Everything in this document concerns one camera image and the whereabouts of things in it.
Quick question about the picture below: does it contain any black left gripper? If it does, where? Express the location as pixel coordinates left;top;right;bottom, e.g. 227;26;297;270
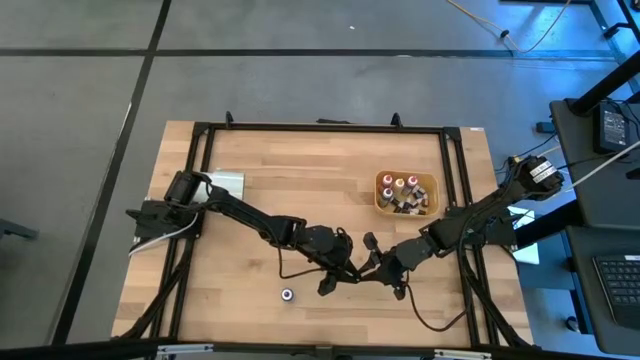
294;224;363;298

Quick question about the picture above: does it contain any black desk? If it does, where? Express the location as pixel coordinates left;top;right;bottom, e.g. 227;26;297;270
548;97;640;357

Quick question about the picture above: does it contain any black aluminium table frame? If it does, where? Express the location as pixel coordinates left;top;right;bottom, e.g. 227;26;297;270
112;110;534;351

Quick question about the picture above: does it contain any yellow extension cord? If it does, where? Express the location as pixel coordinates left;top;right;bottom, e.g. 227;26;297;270
444;0;572;54

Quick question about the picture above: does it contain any white desk cable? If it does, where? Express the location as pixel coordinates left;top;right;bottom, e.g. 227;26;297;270
564;138;640;189

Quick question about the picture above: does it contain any black keyboard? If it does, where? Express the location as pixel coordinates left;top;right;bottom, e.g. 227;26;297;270
592;253;640;332

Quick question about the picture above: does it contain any black pole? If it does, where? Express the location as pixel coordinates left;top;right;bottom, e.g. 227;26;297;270
569;63;640;117

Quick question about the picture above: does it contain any yellow plug with cable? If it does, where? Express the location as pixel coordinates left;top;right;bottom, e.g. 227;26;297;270
507;144;562;169

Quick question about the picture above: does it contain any black power brick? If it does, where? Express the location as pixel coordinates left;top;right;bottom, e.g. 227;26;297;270
593;101;632;155

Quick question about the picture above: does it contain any white box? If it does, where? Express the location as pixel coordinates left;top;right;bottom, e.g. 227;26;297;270
198;171;247;199

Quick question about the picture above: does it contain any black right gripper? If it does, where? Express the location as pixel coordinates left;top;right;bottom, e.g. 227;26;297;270
358;231;427;302

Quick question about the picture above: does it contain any black table leg frame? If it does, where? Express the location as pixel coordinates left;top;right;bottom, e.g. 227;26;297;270
588;0;640;69

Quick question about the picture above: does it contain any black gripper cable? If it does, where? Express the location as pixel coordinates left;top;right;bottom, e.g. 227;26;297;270
405;282;474;333
276;234;331;281

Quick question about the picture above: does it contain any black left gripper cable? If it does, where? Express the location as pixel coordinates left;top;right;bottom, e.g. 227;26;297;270
276;234;331;281

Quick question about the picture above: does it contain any silver metal bracket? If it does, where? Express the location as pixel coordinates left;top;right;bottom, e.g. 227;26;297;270
433;348;494;360
155;343;214;359

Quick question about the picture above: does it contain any black rig beam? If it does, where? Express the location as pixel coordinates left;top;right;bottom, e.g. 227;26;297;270
0;337;640;360

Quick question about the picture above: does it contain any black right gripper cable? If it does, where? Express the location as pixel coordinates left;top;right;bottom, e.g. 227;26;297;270
405;282;474;333

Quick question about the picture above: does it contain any yellow plastic bin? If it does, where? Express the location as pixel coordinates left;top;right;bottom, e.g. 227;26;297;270
373;169;441;220

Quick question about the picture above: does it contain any dark chair base leg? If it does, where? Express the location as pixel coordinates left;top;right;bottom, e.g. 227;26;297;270
0;218;39;241

